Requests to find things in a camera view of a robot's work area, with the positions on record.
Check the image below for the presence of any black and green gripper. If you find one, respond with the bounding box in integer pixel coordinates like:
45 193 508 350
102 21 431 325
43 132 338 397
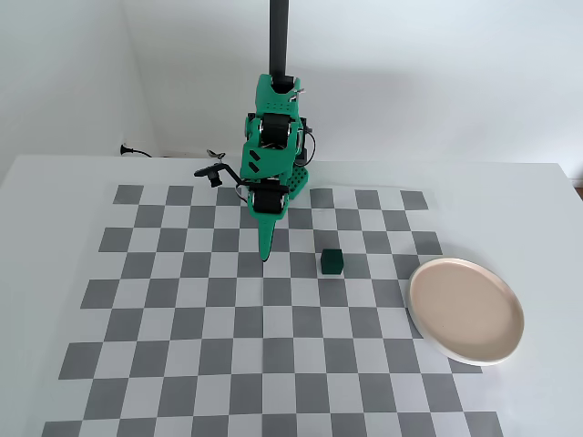
245 179 291 265

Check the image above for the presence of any dark green dice cube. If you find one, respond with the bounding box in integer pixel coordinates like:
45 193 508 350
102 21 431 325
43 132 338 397
320 248 343 277

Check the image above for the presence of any green perforated robot base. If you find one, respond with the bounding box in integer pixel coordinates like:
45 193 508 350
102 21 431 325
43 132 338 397
284 164 312 201

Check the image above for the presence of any beige round plate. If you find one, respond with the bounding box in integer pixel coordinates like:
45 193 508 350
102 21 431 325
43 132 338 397
407 257 526 367

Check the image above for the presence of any grey white checkerboard mat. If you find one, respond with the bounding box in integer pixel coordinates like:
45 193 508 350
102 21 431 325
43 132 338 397
43 184 505 437

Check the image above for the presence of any black vertical pole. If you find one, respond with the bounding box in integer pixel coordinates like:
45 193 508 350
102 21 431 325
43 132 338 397
268 0 292 87

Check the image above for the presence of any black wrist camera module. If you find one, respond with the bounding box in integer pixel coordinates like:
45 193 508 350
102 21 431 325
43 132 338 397
194 162 240 188

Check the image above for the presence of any black robot motor cable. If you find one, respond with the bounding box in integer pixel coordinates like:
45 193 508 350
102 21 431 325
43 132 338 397
298 128 317 166

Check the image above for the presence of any black wall power cable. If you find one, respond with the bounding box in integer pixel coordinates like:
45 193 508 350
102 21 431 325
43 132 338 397
119 143 154 159

